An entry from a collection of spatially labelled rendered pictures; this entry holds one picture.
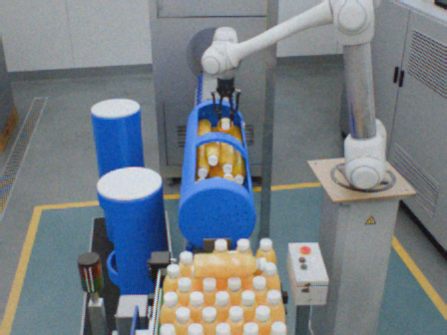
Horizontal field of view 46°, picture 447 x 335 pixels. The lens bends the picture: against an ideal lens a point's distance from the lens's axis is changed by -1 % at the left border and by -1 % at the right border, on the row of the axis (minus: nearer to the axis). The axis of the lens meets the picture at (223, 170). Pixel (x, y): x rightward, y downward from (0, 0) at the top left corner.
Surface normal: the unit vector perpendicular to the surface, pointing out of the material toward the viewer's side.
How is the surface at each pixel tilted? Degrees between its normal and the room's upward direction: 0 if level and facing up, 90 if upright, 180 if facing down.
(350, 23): 83
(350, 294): 90
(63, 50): 90
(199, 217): 90
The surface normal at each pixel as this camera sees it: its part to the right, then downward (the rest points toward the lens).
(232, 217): 0.02, 0.47
